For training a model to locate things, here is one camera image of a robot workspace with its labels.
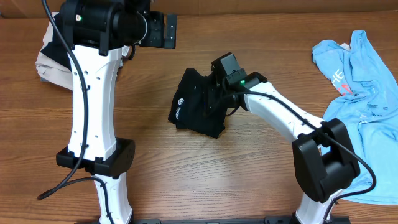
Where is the light blue t-shirt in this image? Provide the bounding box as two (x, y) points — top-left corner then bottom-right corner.
(312, 30), (397, 205)

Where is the folded beige garment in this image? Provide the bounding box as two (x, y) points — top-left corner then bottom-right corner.
(34, 11), (131, 91)

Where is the folded black garment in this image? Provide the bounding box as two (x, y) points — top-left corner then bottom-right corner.
(37, 22), (71, 72)

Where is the black polo shirt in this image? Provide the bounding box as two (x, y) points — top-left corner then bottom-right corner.
(168, 68), (228, 138)

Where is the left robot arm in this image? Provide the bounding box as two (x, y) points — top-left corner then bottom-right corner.
(56, 0), (177, 223)

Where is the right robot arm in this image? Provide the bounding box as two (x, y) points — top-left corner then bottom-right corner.
(208, 52), (360, 223)

